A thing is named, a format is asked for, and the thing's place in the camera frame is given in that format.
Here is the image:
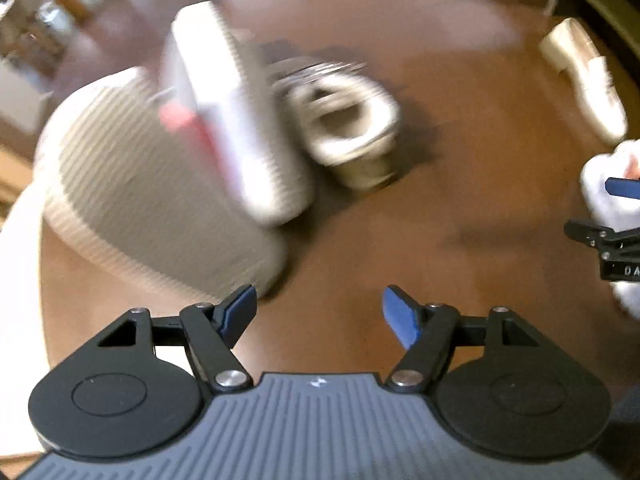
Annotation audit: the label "grey ribbed-sole slipper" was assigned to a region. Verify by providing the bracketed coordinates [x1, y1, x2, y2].
[35, 67, 288, 301]

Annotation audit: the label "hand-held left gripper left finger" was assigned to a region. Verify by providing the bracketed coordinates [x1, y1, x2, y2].
[97, 284, 258, 393]

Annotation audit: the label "white panel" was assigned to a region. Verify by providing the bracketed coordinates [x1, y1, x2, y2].
[0, 180, 53, 461]

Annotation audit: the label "white mesh sneaker orange tabs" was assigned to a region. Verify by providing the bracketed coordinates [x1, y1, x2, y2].
[580, 140, 640, 318]

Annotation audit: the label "red and white sneaker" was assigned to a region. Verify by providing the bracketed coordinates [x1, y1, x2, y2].
[157, 1, 316, 226]

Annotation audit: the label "cream loafer shoe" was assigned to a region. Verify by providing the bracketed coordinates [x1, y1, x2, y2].
[539, 17, 628, 145]

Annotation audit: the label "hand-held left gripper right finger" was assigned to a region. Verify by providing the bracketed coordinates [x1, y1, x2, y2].
[381, 285, 541, 395]

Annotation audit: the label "beige fleece-lined slipper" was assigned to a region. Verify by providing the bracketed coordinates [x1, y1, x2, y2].
[280, 57, 403, 191]

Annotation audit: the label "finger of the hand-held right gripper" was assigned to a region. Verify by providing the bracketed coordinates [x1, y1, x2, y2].
[604, 175, 640, 197]
[564, 219, 640, 252]

